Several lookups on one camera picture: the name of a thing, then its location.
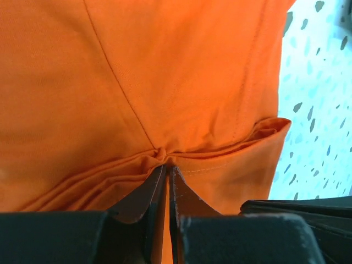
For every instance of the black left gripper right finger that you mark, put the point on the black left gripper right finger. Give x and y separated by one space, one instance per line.
200 234

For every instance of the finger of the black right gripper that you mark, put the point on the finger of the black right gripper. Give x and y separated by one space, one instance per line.
329 219

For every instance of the orange t-shirt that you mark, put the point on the orange t-shirt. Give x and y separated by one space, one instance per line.
96 94

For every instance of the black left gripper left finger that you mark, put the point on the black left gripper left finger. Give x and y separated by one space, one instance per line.
131 231

